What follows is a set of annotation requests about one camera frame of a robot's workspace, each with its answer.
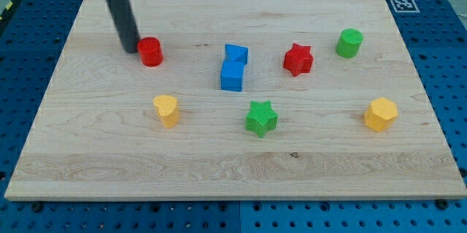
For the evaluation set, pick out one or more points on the red cylinder block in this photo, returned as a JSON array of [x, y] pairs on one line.
[[150, 51]]

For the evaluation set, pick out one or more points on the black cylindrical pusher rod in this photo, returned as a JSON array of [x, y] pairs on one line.
[[125, 24]]

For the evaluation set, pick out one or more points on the green star block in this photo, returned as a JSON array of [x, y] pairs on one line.
[[261, 118]]

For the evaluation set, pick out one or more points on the white fiducial marker tag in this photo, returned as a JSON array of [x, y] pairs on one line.
[[404, 6]]

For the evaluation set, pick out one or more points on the light wooden board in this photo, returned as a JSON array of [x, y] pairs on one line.
[[98, 137]]

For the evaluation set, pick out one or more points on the blue cube block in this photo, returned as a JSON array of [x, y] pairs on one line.
[[231, 76]]

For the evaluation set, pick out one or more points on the red star block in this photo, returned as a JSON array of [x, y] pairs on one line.
[[298, 59]]

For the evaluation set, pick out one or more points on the blue triangle block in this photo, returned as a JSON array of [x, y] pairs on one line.
[[236, 53]]

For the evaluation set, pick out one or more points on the yellow hexagon block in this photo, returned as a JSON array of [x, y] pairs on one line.
[[380, 114]]

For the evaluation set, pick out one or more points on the green cylinder block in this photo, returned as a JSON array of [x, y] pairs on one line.
[[349, 43]]

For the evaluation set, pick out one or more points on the yellow heart block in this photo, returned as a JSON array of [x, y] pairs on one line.
[[168, 111]]

